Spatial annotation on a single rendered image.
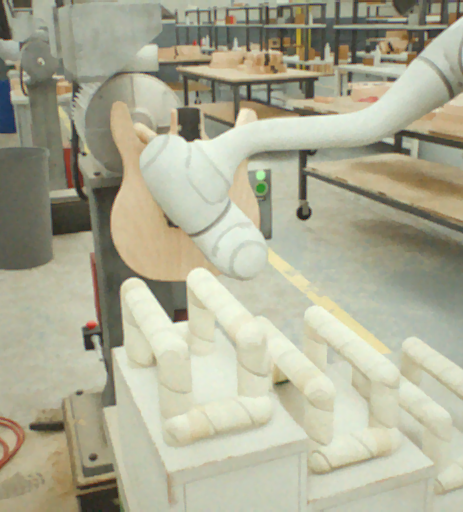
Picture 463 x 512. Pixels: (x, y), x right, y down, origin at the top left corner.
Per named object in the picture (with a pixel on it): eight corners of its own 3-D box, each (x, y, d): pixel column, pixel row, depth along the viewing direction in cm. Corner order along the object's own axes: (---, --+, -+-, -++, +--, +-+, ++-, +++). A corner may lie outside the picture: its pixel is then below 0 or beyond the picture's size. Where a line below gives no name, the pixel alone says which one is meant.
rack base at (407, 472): (219, 436, 96) (217, 380, 93) (320, 409, 101) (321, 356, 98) (308, 572, 72) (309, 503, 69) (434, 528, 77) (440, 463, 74)
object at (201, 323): (187, 346, 85) (183, 278, 82) (210, 341, 86) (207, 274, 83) (195, 357, 82) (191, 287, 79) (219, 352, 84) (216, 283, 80)
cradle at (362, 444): (303, 462, 75) (304, 438, 73) (389, 437, 78) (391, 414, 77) (318, 480, 72) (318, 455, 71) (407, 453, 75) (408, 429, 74)
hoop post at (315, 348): (299, 376, 93) (299, 315, 90) (319, 371, 94) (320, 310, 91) (309, 386, 90) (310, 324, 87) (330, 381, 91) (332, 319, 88)
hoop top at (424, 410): (347, 365, 96) (348, 346, 95) (367, 361, 97) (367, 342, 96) (434, 443, 78) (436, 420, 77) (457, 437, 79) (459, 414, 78)
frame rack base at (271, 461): (118, 460, 91) (107, 348, 85) (221, 434, 96) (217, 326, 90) (178, 616, 67) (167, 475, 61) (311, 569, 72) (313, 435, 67)
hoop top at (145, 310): (119, 301, 80) (116, 276, 79) (145, 296, 81) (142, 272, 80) (162, 379, 62) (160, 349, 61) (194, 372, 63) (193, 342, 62)
